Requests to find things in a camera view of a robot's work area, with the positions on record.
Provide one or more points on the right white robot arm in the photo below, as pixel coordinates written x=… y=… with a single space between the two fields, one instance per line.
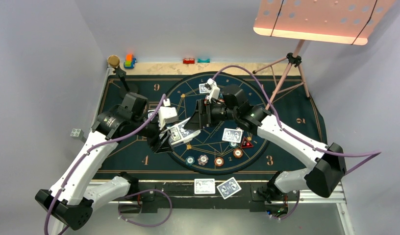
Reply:
x=323 y=168

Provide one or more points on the orange poker chip stack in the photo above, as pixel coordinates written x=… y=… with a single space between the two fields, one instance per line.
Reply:
x=219 y=161

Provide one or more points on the grey lego brick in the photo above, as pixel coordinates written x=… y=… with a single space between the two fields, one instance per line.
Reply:
x=78 y=134

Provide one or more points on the pink blue poker chip stack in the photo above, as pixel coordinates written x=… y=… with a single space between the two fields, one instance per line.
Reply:
x=202 y=160

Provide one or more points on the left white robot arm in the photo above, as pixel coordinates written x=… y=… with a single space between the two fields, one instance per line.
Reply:
x=69 y=200

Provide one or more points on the blue playing card deck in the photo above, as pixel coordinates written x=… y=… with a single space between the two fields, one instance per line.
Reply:
x=179 y=135

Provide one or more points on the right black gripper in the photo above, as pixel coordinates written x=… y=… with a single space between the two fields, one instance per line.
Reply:
x=204 y=106

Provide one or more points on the teal toy block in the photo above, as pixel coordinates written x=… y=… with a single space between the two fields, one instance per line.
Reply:
x=203 y=60

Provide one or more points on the teal poker chip stack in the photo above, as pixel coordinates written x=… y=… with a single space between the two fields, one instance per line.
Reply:
x=190 y=160

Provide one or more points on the red dealer button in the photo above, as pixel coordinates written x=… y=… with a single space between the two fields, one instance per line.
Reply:
x=246 y=143

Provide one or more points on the dark green rectangular poker mat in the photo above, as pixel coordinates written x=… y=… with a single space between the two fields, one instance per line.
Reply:
x=135 y=157

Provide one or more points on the teal chips seat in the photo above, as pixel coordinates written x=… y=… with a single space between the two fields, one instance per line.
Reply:
x=233 y=144

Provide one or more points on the orange green blue toy blocks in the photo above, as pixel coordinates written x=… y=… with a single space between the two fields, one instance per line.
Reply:
x=130 y=61

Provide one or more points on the pink music stand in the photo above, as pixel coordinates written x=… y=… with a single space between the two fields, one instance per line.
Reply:
x=348 y=22

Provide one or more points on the dealt card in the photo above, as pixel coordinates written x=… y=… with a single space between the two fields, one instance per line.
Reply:
x=228 y=188
x=204 y=186

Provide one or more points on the orange chips seat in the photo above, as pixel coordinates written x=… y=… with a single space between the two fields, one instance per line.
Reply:
x=237 y=153

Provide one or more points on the black aluminium mounting rail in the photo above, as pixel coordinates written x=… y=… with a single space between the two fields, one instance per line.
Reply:
x=253 y=196

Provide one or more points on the red toy block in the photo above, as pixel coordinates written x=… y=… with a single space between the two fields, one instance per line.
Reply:
x=188 y=60

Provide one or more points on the round blue poker mat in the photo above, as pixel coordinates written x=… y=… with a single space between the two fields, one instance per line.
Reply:
x=183 y=91

